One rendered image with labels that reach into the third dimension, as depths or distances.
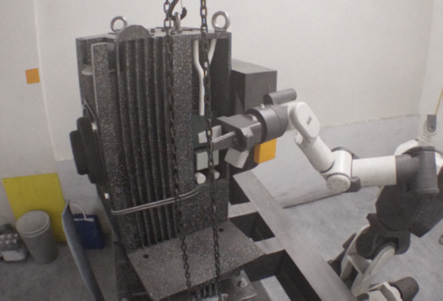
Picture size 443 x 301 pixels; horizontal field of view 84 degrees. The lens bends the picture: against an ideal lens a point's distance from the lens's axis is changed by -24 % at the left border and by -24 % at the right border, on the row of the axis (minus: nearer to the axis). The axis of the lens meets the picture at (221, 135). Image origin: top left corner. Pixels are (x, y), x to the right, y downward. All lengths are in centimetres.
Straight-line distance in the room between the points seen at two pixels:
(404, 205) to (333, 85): 181
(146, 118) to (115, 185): 23
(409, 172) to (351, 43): 201
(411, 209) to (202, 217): 77
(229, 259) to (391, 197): 61
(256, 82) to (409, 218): 72
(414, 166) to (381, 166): 11
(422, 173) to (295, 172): 197
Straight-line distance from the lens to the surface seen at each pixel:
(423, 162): 94
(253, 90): 97
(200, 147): 109
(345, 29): 275
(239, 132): 67
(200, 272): 104
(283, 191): 282
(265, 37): 232
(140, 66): 88
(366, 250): 123
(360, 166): 95
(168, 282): 101
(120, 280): 135
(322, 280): 137
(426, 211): 114
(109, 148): 89
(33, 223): 259
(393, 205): 113
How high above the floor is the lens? 168
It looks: 23 degrees down
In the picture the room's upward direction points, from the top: 1 degrees clockwise
